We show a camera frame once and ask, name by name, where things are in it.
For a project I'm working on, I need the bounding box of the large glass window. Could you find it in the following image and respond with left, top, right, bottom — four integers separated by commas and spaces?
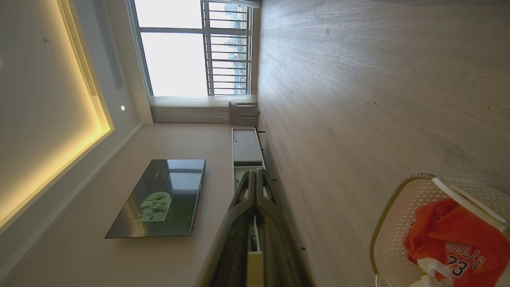
127, 0, 260, 98

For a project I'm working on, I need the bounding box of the white television cabinet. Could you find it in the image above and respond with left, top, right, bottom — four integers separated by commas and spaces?
231, 127, 267, 287

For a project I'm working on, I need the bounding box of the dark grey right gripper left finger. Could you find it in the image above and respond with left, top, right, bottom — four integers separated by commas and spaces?
197, 170, 256, 287

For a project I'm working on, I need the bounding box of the red Bulls basketball jersey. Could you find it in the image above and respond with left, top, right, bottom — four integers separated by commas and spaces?
403, 198, 510, 287

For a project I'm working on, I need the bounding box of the black flat screen television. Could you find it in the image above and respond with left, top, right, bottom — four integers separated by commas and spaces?
105, 159, 206, 240

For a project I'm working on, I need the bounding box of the white pleated curtain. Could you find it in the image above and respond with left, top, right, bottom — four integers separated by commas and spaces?
149, 95, 258, 124

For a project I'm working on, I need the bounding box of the grey window safety railing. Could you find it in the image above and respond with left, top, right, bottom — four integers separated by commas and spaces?
201, 0, 254, 96

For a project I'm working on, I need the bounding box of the beige perforated laundry basket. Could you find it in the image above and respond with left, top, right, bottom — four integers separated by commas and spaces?
369, 173, 510, 287

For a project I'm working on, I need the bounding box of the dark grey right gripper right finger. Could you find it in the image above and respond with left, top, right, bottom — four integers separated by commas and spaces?
256, 169, 312, 287

